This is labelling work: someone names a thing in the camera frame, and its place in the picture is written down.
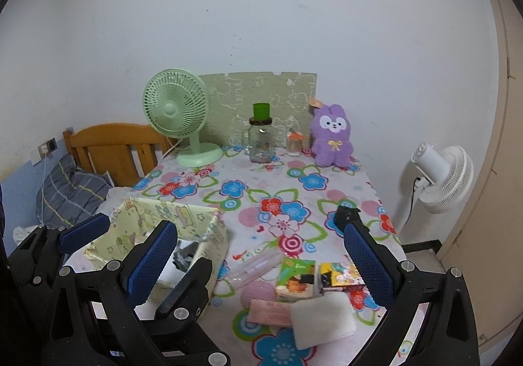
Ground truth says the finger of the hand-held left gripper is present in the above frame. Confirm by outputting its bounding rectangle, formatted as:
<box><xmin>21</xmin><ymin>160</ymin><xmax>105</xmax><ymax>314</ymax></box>
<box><xmin>154</xmin><ymin>257</ymin><xmax>214</xmax><ymax>324</ymax></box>
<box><xmin>7</xmin><ymin>213</ymin><xmax>111</xmax><ymax>309</ymax></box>

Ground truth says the yellow printed gift bag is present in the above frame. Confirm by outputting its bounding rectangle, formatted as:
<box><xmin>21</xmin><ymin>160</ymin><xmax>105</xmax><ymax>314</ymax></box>
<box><xmin>84</xmin><ymin>196</ymin><xmax>228</xmax><ymax>309</ymax></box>

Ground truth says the floral tablecloth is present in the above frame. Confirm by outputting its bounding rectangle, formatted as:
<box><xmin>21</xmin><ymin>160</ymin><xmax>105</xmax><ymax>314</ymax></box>
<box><xmin>84</xmin><ymin>143</ymin><xmax>409</xmax><ymax>366</ymax></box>

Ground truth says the pink packet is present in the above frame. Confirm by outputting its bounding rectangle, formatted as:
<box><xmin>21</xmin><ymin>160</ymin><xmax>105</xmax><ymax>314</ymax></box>
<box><xmin>246</xmin><ymin>298</ymin><xmax>295</xmax><ymax>327</ymax></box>

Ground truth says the green snack box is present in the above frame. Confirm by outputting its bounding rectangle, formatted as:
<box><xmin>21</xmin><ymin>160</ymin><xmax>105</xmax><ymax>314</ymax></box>
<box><xmin>275</xmin><ymin>258</ymin><xmax>318</xmax><ymax>303</ymax></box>

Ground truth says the white desk fan cable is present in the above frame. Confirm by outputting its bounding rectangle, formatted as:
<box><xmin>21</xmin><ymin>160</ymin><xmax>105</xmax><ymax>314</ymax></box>
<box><xmin>162</xmin><ymin>137</ymin><xmax>183</xmax><ymax>159</ymax></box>

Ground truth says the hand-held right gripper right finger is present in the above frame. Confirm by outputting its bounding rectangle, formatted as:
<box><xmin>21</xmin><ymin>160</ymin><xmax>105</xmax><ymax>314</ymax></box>
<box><xmin>342</xmin><ymin>221</ymin><xmax>480</xmax><ymax>366</ymax></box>

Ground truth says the white standing fan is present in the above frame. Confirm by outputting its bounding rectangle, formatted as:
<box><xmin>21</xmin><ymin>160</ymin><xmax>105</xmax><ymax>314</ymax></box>
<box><xmin>394</xmin><ymin>141</ymin><xmax>475</xmax><ymax>237</ymax></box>

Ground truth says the beige door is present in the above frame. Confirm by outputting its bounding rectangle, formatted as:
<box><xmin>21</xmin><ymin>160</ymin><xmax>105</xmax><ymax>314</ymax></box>
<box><xmin>441</xmin><ymin>0</ymin><xmax>523</xmax><ymax>350</ymax></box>

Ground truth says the black plastic bag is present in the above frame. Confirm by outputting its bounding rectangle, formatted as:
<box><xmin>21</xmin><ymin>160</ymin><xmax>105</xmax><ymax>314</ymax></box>
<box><xmin>333</xmin><ymin>205</ymin><xmax>361</xmax><ymax>237</ymax></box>

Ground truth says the cotton swab jar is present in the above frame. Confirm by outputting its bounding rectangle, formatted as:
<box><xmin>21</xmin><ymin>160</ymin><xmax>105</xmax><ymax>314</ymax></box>
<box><xmin>286</xmin><ymin>128</ymin><xmax>305</xmax><ymax>155</ymax></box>

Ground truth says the black fan cable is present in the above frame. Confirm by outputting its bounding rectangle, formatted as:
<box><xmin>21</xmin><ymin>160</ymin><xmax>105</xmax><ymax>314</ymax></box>
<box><xmin>410</xmin><ymin>176</ymin><xmax>422</xmax><ymax>208</ymax></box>

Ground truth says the green desk fan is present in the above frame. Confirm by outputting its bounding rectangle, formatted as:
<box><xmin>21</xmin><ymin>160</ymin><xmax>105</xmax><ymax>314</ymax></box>
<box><xmin>142</xmin><ymin>69</ymin><xmax>224</xmax><ymax>168</ymax></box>

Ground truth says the yellow printed pack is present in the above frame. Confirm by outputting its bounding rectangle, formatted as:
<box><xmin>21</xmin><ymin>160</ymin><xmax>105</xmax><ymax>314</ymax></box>
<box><xmin>319</xmin><ymin>261</ymin><xmax>365</xmax><ymax>294</ymax></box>

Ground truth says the white socket cable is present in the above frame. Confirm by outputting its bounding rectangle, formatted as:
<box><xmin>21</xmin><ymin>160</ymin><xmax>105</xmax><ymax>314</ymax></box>
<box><xmin>40</xmin><ymin>153</ymin><xmax>49</xmax><ymax>225</ymax></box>

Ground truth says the purple plush bunny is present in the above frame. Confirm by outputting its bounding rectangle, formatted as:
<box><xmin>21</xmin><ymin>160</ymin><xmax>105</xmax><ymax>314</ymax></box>
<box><xmin>308</xmin><ymin>98</ymin><xmax>355</xmax><ymax>168</ymax></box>

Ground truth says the glass mug with green lid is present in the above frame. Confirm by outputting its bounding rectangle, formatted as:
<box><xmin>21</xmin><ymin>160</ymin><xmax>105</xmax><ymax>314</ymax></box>
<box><xmin>244</xmin><ymin>103</ymin><xmax>275</xmax><ymax>164</ymax></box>

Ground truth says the white cloth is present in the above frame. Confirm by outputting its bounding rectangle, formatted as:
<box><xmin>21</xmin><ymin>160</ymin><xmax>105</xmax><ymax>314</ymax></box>
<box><xmin>289</xmin><ymin>291</ymin><xmax>359</xmax><ymax>350</ymax></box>

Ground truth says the green patterned backboard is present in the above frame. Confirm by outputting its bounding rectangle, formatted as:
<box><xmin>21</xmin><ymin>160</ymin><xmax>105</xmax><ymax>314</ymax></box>
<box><xmin>199</xmin><ymin>72</ymin><xmax>318</xmax><ymax>148</ymax></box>

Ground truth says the grey cloth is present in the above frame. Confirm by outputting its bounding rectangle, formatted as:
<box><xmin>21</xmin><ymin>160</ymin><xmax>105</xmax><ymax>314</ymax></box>
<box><xmin>172</xmin><ymin>239</ymin><xmax>205</xmax><ymax>273</ymax></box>

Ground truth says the clear striped plastic packet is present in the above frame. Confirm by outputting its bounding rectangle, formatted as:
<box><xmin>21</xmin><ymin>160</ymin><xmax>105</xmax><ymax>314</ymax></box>
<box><xmin>226</xmin><ymin>249</ymin><xmax>284</xmax><ymax>286</ymax></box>

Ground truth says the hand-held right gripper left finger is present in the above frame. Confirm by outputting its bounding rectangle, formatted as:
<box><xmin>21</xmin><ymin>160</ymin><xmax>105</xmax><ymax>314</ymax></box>
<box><xmin>41</xmin><ymin>220</ymin><xmax>229</xmax><ymax>366</ymax></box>

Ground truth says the plaid grey pillow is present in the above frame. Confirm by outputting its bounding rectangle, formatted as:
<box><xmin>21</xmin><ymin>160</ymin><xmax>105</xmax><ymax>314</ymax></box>
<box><xmin>36</xmin><ymin>154</ymin><xmax>113</xmax><ymax>228</ymax></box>

